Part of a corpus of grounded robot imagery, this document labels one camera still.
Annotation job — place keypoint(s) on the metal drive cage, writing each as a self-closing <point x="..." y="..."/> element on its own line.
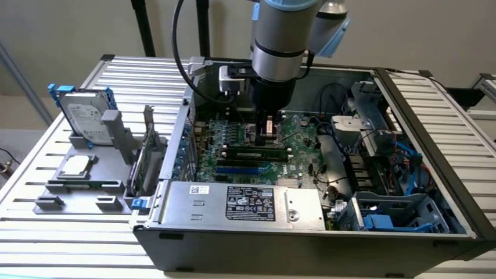
<point x="373" y="116"/>

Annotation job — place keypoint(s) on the blue plastic disk bay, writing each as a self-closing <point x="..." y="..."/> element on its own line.
<point x="398" y="212"/>

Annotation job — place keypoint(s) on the grey fan shroud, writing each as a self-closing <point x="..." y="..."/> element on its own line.
<point x="332" y="157"/>

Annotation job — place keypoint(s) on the green RAM stick black chips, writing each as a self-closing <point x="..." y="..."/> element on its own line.
<point x="254" y="151"/>

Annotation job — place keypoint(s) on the green graphics card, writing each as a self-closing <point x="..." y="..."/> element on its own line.
<point x="149" y="157"/>

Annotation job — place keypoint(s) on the metal slat side table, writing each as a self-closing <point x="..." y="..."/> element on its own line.
<point x="481" y="96"/>

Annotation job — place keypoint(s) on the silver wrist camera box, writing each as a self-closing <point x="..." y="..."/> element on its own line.
<point x="230" y="80"/>

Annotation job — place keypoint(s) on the grey parts rack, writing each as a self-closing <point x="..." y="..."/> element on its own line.
<point x="85" y="191"/>

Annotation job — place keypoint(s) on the black open PC case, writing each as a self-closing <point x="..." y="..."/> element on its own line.
<point x="309" y="250"/>

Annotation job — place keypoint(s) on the silver hard disk blue bracket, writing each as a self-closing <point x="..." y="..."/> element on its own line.
<point x="86" y="119"/>

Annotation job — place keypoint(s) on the blue expansion slot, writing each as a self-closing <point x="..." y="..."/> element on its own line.
<point x="237" y="170"/>

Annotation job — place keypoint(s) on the silver CPU chip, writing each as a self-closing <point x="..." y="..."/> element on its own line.
<point x="76" y="164"/>

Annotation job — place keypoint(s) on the silver power supply unit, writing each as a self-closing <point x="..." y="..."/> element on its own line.
<point x="216" y="203"/>

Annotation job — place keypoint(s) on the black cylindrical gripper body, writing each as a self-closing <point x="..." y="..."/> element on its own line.
<point x="272" y="93"/>

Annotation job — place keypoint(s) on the green motherboard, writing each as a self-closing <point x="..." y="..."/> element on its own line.
<point x="297" y="139"/>

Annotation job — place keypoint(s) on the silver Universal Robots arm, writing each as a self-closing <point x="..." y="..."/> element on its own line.
<point x="276" y="35"/>

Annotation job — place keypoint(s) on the black stand pole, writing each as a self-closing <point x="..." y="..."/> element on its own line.
<point x="202" y="27"/>
<point x="142" y="27"/>

